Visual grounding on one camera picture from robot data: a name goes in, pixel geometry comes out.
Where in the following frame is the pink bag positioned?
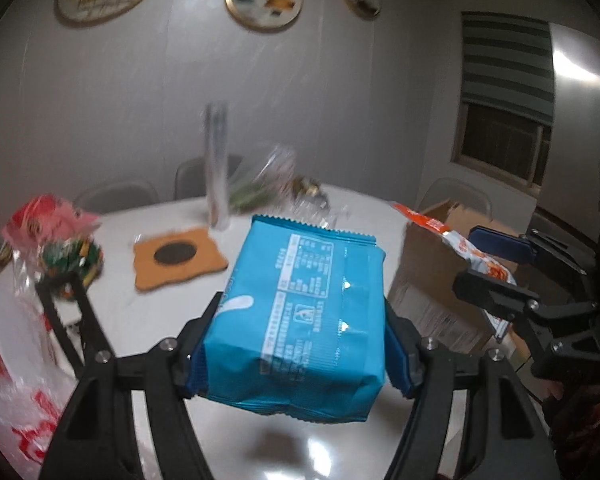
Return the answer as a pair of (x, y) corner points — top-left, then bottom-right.
(2, 195), (101, 261)

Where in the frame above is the plastic bag of greens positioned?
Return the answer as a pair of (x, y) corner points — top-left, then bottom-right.
(227, 144), (298, 213)

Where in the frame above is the striped window blind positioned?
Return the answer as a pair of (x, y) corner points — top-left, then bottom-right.
(460, 11), (553, 126)

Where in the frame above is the clear plastic tube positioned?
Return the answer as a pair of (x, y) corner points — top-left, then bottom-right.
(202, 102), (231, 231)

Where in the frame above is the red and white snack packet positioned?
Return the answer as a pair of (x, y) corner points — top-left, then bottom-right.
(391, 201), (523, 341)

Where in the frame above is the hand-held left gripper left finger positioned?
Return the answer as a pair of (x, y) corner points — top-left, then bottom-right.
(39, 290), (225, 480)

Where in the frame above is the grey chair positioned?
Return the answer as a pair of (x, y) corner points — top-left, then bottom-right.
(75, 179), (159, 216)
(175, 154), (243, 201)
(419, 177), (493, 221)

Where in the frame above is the cardboard box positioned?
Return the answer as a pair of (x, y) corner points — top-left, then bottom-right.
(387, 200), (535, 361)

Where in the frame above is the black wire rack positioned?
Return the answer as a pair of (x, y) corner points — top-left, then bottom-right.
(35, 270), (113, 376)

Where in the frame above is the gold-topped clear plastic pack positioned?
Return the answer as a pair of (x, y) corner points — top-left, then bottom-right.
(287, 175), (351, 231)

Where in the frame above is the blue snack packet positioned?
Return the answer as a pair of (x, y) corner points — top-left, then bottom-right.
(202, 214), (387, 423)

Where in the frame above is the medium round wall plate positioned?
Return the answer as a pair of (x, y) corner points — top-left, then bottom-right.
(225, 0), (303, 33)

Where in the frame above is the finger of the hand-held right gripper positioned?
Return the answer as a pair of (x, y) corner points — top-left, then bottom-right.
(452, 269), (600, 356)
(468, 225), (598, 281)

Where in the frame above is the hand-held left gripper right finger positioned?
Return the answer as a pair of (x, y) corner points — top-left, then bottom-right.
(382, 300), (563, 480)

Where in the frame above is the window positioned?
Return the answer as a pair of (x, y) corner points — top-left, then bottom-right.
(452, 100), (550, 191)

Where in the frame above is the silver refrigerator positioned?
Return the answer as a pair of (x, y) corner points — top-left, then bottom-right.
(550, 22), (600, 251)

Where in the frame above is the white red-printed plastic bag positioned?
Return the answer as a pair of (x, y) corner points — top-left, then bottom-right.
(0, 240), (81, 476)

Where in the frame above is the wooden coaster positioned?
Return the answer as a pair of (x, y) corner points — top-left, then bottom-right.
(132, 226), (229, 292)

